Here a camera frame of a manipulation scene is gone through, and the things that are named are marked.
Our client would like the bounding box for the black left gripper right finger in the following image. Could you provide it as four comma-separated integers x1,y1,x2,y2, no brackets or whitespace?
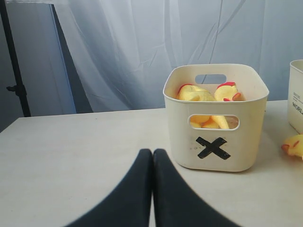
153,148,239,227

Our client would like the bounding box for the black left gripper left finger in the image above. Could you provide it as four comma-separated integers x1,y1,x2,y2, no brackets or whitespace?
67,148,152,227

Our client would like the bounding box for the headless yellow chicken body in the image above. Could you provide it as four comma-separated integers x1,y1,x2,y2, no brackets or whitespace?
177,84,219,129

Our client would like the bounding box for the small yellow rubber chicken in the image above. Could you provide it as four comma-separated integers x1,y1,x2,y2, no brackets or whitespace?
281,134,303,159

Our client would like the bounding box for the white backdrop curtain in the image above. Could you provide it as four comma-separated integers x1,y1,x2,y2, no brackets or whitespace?
54,0,303,112

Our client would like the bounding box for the cream bin marked O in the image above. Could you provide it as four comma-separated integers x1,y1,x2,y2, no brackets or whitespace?
287,60,303,134

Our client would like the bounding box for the black light stand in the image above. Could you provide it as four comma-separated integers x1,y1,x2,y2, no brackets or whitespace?
0,0,31,117

